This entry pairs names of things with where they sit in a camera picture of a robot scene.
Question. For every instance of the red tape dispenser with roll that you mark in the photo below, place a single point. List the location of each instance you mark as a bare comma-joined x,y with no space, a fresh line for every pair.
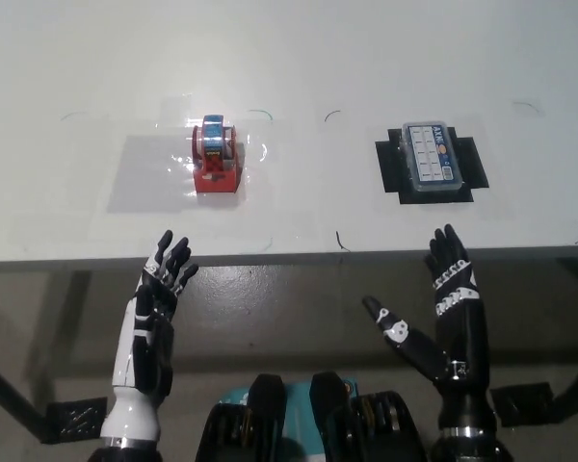
215,166

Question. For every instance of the black tape patch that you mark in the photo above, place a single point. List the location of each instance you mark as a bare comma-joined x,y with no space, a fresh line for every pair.
390,166

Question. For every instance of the black teal robot body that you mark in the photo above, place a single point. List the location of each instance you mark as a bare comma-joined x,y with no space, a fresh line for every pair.
270,423

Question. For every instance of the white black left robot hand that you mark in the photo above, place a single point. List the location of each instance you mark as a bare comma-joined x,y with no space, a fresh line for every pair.
142,346

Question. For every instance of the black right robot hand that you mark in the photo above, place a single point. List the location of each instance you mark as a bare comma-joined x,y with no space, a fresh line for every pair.
465,337

